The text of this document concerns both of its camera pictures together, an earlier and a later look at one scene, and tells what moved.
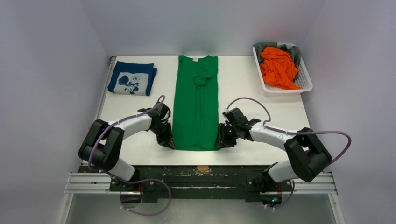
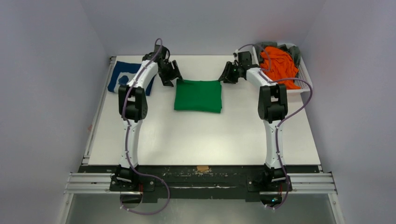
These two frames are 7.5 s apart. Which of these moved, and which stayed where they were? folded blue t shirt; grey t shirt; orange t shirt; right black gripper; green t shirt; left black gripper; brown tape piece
Moved: left black gripper; green t shirt; right black gripper
Stayed: orange t shirt; grey t shirt; folded blue t shirt; brown tape piece
